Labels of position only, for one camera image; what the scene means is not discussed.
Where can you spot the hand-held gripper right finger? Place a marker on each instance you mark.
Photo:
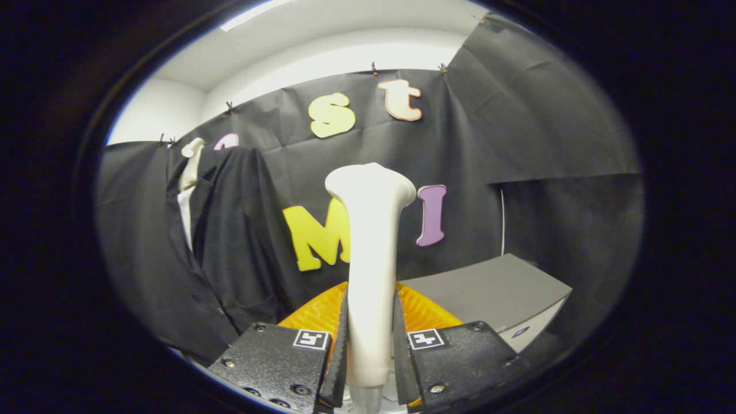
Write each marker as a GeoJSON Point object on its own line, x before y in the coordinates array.
{"type": "Point", "coordinates": [402, 374]}

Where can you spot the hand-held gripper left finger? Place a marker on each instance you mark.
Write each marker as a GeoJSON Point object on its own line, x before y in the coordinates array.
{"type": "Point", "coordinates": [339, 374]}

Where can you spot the white garment steamer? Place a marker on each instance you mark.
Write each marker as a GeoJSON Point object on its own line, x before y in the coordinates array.
{"type": "Point", "coordinates": [372, 259]}

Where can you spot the black suit jacket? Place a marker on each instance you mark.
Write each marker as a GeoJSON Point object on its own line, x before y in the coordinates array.
{"type": "Point", "coordinates": [236, 241]}

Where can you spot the grey and white cabinet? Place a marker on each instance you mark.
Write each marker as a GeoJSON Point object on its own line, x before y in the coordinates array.
{"type": "Point", "coordinates": [489, 287]}

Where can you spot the black backdrop cloth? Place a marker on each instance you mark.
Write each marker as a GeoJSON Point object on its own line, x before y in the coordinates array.
{"type": "Point", "coordinates": [517, 115]}

